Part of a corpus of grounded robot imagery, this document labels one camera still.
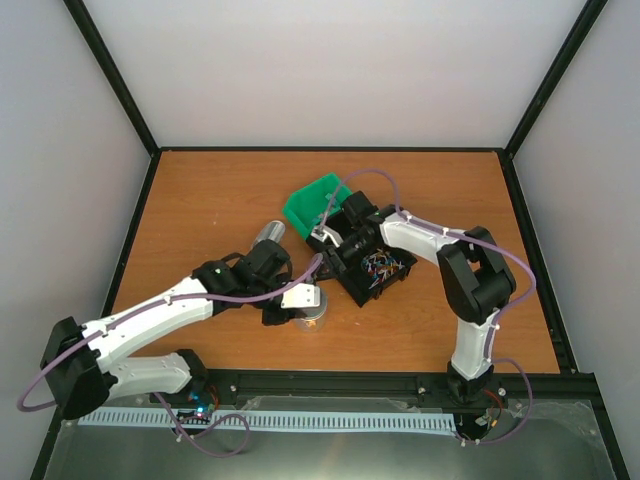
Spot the black popsicle candy bin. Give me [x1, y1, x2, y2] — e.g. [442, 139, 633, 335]
[305, 202, 357, 252]

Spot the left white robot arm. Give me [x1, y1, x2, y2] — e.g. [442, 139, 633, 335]
[40, 239, 319, 420]

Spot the clear plastic jar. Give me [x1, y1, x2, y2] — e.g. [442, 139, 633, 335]
[293, 309, 326, 333]

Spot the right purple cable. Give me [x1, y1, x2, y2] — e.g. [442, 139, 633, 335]
[319, 168, 537, 447]

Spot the purple cable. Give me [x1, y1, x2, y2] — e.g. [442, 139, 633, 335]
[17, 253, 324, 459]
[319, 168, 537, 447]

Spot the light blue cable duct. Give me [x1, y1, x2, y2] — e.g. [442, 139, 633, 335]
[78, 407, 456, 436]

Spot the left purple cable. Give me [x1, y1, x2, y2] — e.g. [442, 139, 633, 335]
[17, 253, 324, 459]

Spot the silver jar lid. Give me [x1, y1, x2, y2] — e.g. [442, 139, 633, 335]
[301, 289, 328, 321]

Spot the metal scoop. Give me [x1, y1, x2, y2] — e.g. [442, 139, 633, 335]
[253, 220, 286, 245]

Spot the green candy bin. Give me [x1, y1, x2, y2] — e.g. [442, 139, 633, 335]
[282, 173, 352, 241]

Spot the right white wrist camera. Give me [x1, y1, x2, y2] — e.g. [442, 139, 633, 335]
[311, 225, 343, 247]

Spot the black lollipop candy bin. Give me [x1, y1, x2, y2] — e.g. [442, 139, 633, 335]
[337, 247, 417, 307]

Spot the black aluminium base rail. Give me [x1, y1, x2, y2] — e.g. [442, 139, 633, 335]
[64, 366, 599, 407]

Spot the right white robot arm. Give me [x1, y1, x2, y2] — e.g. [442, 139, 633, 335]
[312, 192, 516, 405]

